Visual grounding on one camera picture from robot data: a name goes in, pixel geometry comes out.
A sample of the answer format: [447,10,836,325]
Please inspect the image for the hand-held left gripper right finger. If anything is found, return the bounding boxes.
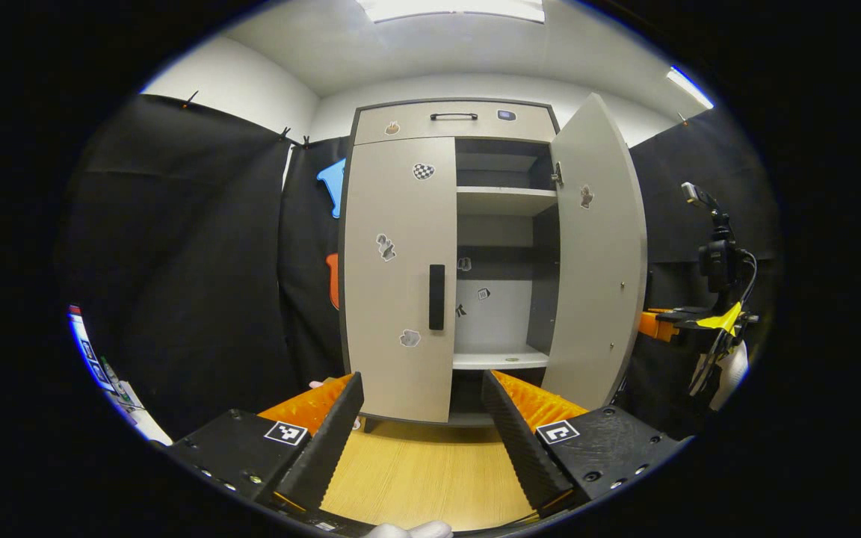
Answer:
[481,370,689,520]

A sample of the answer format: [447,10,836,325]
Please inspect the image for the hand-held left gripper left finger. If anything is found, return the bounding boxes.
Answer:
[169,371,365,515]

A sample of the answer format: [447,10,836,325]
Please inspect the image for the beige cabinet door grey stickers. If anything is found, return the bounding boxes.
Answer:
[543,93,648,412]

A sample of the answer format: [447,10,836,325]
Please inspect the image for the grey double-door shoe cabinet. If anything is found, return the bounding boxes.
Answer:
[337,97,560,430]

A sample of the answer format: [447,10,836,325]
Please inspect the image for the beige cabinet door checkered sticker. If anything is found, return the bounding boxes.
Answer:
[341,137,458,424]

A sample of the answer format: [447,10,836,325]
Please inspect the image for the black door handle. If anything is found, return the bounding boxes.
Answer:
[429,264,446,331]

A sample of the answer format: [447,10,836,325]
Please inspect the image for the white cabinet shelf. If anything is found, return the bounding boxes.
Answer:
[453,351,551,371]
[457,187,557,217]

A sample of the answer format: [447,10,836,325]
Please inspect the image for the beige cabinet drawer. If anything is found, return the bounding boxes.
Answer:
[354,101,557,145]

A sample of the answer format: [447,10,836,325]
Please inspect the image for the narrow ceiling light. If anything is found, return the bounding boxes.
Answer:
[666,67,714,109]

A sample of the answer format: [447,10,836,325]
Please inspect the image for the white printed board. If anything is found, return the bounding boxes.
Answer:
[68,303,173,447]

